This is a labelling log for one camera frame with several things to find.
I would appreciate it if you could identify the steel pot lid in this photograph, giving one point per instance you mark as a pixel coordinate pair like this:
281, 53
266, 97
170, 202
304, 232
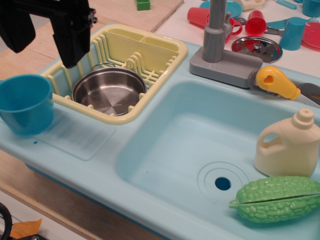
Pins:
264, 48

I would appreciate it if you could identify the blue plastic cup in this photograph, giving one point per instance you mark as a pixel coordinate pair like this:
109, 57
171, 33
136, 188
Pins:
26, 103

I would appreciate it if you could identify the green toy block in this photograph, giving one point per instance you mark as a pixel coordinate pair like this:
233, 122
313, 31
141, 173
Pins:
143, 5

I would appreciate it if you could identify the red mug with handle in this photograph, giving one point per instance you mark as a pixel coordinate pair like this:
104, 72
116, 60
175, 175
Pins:
235, 30

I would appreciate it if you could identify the teal plate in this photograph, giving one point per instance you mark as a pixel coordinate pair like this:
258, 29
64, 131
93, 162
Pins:
231, 6

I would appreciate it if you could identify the yellow handled grey spatula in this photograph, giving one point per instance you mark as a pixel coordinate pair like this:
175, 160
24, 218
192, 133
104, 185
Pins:
272, 80

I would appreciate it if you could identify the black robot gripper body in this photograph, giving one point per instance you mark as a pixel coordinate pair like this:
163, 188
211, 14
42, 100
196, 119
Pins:
72, 12

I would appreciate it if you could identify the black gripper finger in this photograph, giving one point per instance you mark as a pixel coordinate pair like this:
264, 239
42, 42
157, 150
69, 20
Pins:
72, 40
16, 30

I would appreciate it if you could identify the light blue toy sink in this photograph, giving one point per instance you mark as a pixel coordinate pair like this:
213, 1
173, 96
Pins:
176, 166

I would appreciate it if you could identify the green toy bitter melon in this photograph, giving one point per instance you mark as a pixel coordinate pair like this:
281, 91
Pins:
276, 199

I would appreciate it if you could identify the wooden board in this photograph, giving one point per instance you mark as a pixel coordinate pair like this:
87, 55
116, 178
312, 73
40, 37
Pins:
125, 12

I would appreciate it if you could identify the red cup behind faucet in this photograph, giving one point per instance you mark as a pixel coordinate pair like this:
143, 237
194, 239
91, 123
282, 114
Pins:
198, 16

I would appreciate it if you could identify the grey toy faucet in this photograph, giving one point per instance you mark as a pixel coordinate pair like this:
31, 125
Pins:
213, 62

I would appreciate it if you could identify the cream toy piece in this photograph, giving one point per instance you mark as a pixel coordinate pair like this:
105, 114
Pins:
252, 4

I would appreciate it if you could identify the blue cup top right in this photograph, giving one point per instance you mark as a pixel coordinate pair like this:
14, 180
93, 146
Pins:
311, 8

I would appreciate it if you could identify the red upright cup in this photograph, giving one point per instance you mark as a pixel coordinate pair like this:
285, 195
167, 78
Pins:
255, 24

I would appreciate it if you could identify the blue cup at right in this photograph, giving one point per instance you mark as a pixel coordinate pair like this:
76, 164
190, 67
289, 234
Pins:
292, 36

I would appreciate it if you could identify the orange tape piece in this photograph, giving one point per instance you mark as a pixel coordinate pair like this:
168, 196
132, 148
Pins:
25, 229

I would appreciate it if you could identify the red plate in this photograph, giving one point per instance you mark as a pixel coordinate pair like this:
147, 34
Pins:
311, 36

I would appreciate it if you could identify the cream toy detergent bottle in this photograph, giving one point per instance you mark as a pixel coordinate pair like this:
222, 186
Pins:
289, 147

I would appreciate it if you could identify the teal toy utensil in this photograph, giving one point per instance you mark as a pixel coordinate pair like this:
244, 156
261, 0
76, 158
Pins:
281, 24

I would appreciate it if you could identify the steel pot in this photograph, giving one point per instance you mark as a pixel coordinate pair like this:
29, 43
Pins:
110, 90

